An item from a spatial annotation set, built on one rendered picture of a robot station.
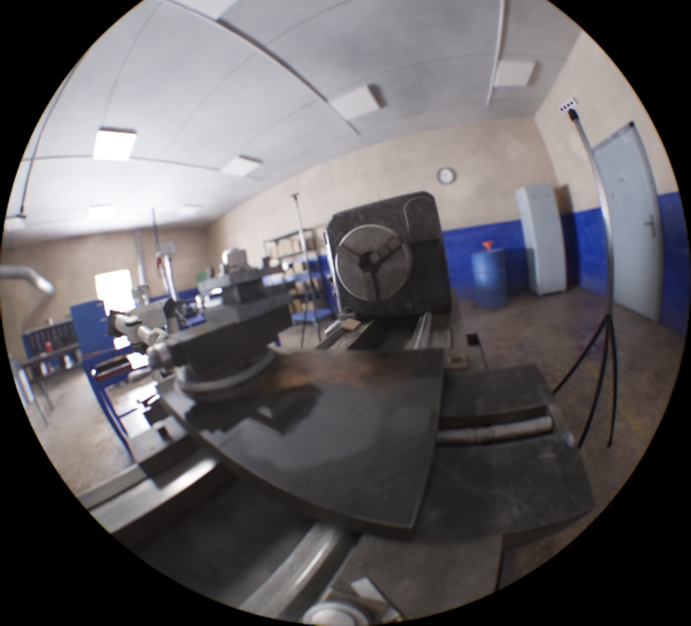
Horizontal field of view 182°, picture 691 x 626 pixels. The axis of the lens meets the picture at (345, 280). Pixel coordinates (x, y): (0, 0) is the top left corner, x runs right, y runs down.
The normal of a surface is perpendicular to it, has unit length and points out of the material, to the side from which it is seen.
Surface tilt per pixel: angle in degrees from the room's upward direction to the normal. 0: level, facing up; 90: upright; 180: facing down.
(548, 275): 90
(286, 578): 0
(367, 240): 90
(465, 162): 90
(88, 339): 90
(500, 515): 0
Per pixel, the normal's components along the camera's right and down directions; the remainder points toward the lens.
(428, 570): -0.18, -0.98
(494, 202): -0.42, 0.16
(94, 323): 0.89, -0.13
